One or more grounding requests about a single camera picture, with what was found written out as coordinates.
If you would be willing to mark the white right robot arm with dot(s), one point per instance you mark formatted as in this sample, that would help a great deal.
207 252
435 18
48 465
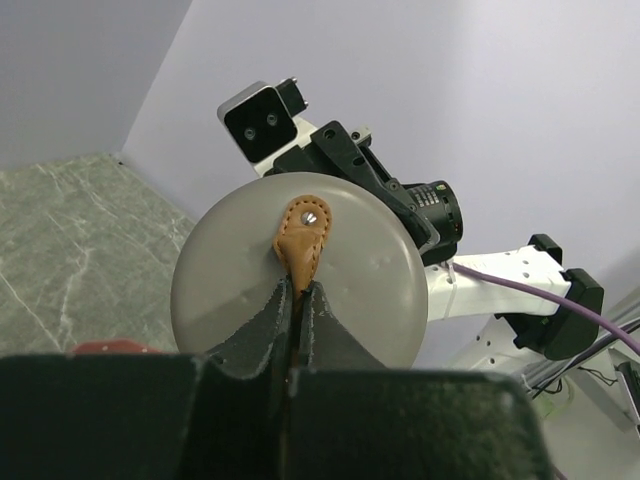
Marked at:
545 322

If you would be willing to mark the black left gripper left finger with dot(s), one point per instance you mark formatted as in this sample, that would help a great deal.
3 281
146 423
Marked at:
213 415

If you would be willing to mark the pink dotted plate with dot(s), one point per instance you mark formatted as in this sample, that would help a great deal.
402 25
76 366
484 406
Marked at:
114 346

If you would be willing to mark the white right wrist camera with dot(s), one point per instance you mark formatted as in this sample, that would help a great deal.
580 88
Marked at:
265 121

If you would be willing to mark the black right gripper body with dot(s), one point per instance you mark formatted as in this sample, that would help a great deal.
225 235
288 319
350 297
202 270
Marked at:
332 151

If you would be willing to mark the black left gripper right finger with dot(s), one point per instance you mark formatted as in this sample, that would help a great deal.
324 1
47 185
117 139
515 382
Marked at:
349 418

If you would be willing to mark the grey round lid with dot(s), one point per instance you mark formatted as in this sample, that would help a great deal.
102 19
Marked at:
309 228

